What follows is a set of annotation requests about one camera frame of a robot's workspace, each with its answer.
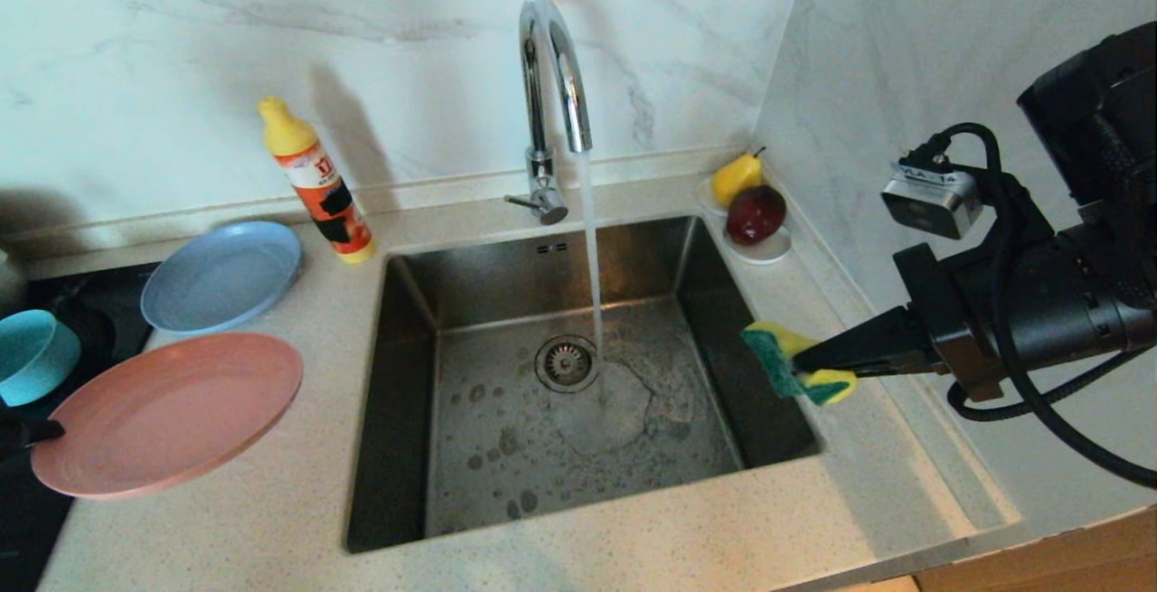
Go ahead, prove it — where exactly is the chrome faucet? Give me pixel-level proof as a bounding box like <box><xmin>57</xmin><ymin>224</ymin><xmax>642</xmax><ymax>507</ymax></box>
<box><xmin>504</xmin><ymin>0</ymin><xmax>594</xmax><ymax>226</ymax></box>

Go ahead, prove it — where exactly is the yellow pear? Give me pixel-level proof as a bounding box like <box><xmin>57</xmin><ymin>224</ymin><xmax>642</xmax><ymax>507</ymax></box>
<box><xmin>711</xmin><ymin>146</ymin><xmax>767</xmax><ymax>209</ymax></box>

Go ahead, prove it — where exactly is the blue plastic plate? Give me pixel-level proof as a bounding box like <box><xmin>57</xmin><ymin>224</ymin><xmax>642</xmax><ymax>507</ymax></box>
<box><xmin>140</xmin><ymin>220</ymin><xmax>304</xmax><ymax>335</ymax></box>

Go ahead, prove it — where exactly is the pink plastic plate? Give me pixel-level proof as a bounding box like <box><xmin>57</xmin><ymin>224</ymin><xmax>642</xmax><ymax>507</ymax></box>
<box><xmin>30</xmin><ymin>332</ymin><xmax>305</xmax><ymax>499</ymax></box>

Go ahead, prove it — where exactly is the running water stream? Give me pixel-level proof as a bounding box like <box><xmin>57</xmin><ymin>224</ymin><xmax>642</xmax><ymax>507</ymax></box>
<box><xmin>577</xmin><ymin>151</ymin><xmax>608</xmax><ymax>353</ymax></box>

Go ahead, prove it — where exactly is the yellow fish-shaped sponge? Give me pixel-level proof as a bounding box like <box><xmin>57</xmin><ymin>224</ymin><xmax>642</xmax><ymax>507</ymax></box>
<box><xmin>741</xmin><ymin>321</ymin><xmax>858</xmax><ymax>406</ymax></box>

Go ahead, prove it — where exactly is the metal sink drain strainer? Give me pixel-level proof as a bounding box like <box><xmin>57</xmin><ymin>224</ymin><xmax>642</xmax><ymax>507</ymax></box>
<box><xmin>535</xmin><ymin>335</ymin><xmax>600</xmax><ymax>394</ymax></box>

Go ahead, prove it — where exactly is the dark red apple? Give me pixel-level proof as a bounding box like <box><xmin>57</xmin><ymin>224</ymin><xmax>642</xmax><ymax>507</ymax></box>
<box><xmin>725</xmin><ymin>184</ymin><xmax>787</xmax><ymax>246</ymax></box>

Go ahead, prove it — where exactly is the wooden cabinet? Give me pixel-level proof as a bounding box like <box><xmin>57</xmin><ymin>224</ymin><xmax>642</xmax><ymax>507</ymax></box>
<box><xmin>913</xmin><ymin>511</ymin><xmax>1157</xmax><ymax>592</ymax></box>

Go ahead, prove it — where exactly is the small white dish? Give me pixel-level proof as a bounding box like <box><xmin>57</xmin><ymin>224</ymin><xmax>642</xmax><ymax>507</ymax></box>
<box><xmin>694</xmin><ymin>174</ymin><xmax>729</xmax><ymax>216</ymax></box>
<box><xmin>723</xmin><ymin>226</ymin><xmax>793</xmax><ymax>265</ymax></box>

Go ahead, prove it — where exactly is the yellow orange dish soap bottle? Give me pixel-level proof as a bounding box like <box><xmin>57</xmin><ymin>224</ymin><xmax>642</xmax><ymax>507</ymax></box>
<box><xmin>259</xmin><ymin>98</ymin><xmax>377</xmax><ymax>264</ymax></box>

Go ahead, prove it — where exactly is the stainless steel sink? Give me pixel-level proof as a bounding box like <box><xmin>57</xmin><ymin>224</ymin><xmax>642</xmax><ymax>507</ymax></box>
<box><xmin>345</xmin><ymin>215</ymin><xmax>825</xmax><ymax>555</ymax></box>

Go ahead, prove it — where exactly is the black induction cooktop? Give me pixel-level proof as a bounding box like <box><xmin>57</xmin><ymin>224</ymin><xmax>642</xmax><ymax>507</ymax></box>
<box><xmin>0</xmin><ymin>262</ymin><xmax>164</xmax><ymax>592</ymax></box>

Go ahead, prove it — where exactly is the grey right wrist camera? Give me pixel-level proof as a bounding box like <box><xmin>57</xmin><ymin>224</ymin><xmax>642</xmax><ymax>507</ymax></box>
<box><xmin>881</xmin><ymin>158</ymin><xmax>984</xmax><ymax>240</ymax></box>

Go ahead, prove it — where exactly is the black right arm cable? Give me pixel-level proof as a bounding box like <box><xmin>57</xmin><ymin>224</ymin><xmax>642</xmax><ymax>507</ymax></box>
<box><xmin>922</xmin><ymin>122</ymin><xmax>1157</xmax><ymax>491</ymax></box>

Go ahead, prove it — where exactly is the teal ceramic bowl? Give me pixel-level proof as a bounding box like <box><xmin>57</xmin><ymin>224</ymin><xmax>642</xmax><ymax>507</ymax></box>
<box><xmin>0</xmin><ymin>309</ymin><xmax>82</xmax><ymax>408</ymax></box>

